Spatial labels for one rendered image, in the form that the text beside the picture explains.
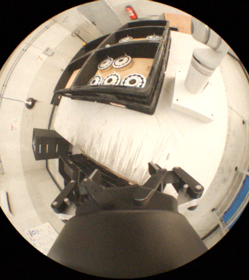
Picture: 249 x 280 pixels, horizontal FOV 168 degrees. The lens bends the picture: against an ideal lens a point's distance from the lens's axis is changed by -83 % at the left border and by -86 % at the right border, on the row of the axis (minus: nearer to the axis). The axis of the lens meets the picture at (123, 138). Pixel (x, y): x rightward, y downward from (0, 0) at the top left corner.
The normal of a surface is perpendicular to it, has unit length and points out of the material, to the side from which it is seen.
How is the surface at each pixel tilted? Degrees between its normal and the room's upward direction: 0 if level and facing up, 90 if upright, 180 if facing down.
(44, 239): 90
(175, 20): 79
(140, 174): 0
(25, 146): 90
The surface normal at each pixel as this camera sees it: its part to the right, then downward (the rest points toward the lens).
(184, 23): -0.37, 0.92
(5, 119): 0.87, 0.32
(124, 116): -0.40, -0.04
